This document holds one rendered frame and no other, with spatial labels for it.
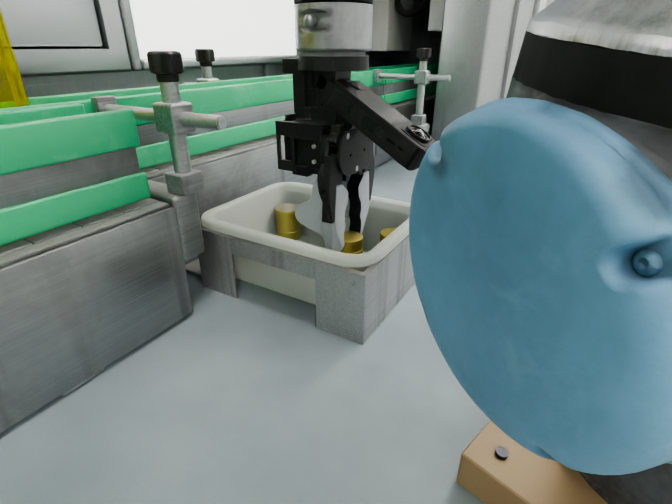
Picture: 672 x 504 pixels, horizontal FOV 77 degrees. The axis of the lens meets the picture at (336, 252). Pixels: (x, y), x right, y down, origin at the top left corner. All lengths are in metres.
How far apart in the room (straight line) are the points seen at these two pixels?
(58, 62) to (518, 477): 0.66
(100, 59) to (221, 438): 0.54
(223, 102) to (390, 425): 0.46
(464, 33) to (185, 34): 0.64
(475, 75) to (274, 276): 0.82
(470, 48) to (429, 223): 1.00
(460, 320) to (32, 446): 0.33
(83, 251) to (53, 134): 0.09
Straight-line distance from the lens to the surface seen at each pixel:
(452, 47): 1.16
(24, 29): 0.68
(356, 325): 0.41
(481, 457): 0.31
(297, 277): 0.43
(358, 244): 0.48
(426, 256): 0.17
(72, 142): 0.39
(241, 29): 0.90
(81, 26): 0.71
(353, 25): 0.43
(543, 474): 0.32
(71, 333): 0.41
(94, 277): 0.40
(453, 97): 1.16
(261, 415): 0.36
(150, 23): 0.77
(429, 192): 0.16
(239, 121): 0.65
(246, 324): 0.46
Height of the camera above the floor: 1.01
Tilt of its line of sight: 26 degrees down
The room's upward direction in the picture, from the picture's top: straight up
